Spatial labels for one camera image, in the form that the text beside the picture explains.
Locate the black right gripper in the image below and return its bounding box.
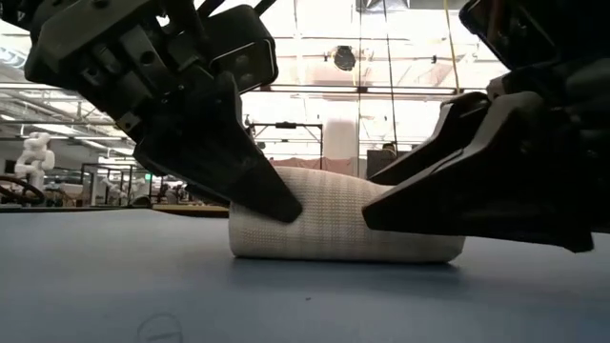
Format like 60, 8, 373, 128
361, 47, 610, 253

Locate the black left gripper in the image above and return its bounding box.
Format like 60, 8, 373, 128
23, 0, 218, 144

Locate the white checked towel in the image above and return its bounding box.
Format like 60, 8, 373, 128
228, 166, 467, 264

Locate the pink hanging cloth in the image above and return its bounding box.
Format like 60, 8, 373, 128
270, 156, 358, 177

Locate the black rig frame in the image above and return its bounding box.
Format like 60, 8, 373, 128
246, 121, 324, 171

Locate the yellow cable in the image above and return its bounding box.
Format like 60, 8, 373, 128
442, 0, 462, 94

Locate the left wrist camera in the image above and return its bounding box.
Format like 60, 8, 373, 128
209, 4, 280, 94

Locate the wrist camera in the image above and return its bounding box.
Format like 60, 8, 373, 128
209, 4, 280, 94
458, 0, 563, 71

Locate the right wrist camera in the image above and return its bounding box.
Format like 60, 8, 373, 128
458, 0, 563, 71

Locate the black frame cage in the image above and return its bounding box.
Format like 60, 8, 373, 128
79, 162, 166, 207

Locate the black ceiling cable reel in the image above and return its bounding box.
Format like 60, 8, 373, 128
332, 45, 357, 71

